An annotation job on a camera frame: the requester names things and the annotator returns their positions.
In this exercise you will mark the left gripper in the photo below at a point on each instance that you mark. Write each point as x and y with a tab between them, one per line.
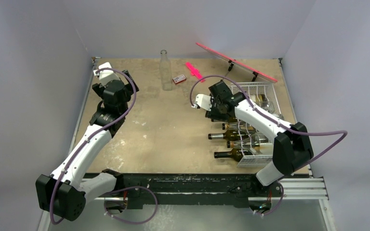
129	89

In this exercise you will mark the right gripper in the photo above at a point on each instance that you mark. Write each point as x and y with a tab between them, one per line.
213	113

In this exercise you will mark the clear bottle black cap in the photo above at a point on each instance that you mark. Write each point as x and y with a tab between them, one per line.
243	126

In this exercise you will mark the dark green wine bottle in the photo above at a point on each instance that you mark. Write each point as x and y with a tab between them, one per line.
235	154

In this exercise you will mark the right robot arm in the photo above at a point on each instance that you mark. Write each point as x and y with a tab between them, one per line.
292	148

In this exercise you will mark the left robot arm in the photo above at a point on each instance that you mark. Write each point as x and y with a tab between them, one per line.
63	193

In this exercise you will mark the gold foil wine bottle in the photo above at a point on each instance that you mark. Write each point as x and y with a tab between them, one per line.
260	100

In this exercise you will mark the pink plastic clip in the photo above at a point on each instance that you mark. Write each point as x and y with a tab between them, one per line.
194	71

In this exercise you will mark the pink framed mirror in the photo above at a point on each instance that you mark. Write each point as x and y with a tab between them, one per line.
233	62

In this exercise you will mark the small red box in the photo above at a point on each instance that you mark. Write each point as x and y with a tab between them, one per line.
179	79

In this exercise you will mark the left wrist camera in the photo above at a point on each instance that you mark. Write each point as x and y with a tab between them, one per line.
105	76

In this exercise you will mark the white wire wine rack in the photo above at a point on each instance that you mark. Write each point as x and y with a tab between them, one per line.
263	126

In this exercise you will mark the black table front frame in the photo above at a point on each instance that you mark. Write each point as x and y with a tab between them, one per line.
237	190

